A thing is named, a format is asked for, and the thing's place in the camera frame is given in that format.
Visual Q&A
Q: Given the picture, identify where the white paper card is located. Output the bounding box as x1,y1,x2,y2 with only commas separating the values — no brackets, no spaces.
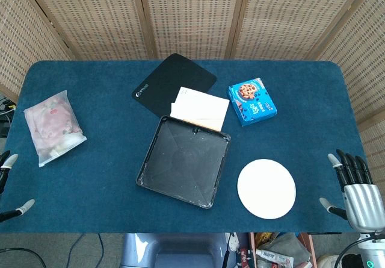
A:
175,86,230,121

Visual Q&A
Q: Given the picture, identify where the blue cookie box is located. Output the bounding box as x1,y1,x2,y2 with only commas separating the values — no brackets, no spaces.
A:
227,77,278,127

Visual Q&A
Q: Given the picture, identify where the white round plate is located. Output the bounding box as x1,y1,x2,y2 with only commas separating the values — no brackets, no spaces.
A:
236,158,297,220

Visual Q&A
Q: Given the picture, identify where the woven wooden folding screen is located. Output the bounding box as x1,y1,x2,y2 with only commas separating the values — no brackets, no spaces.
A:
0,0,385,190

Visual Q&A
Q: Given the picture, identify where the cluster of cables and plugs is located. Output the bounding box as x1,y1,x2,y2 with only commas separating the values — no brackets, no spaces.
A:
0,96,16,138

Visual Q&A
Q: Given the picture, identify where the white tube with red print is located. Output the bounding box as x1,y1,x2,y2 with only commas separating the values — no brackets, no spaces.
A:
254,248,295,266

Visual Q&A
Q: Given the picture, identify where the black mouse pad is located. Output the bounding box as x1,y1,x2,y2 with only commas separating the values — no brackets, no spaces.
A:
131,52,218,119

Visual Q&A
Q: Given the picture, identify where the dark patterned bag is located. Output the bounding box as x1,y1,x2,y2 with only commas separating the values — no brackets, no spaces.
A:
227,232,251,268

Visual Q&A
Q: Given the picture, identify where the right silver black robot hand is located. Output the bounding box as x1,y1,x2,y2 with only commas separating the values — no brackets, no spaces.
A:
319,149,385,232

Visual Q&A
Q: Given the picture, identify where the white shoe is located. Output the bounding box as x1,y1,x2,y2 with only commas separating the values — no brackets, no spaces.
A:
316,254,342,268

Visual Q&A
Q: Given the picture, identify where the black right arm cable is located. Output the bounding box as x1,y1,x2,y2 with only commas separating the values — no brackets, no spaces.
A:
334,237,363,268

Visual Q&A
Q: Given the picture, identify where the frosted plastic bag with clothes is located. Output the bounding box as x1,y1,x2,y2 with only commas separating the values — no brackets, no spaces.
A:
23,89,88,168

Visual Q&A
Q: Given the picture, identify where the black floor cable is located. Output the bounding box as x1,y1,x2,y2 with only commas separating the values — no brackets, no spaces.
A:
0,247,48,268

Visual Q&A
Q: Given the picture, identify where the white envelope with tan edge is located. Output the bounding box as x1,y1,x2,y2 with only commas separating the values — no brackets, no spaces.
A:
170,101,226,132

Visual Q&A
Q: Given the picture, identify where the black square tray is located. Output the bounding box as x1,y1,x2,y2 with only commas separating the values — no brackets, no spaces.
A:
136,115,232,210

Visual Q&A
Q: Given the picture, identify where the blue felt table cloth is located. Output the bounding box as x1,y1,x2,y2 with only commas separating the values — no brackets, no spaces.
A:
0,59,380,234

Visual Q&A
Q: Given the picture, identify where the blue floor cable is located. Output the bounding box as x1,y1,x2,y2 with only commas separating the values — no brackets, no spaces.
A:
67,233,105,268

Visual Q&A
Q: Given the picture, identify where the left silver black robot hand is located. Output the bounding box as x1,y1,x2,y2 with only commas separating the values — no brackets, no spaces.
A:
0,150,35,223

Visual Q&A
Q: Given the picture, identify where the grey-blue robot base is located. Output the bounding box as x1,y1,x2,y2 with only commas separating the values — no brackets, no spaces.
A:
120,232,230,268

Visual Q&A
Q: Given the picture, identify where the grey cloth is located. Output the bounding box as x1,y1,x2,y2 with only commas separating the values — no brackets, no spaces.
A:
262,234,311,262

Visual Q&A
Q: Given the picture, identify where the wooden box with clutter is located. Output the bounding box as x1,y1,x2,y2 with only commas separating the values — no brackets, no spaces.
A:
248,232,317,268

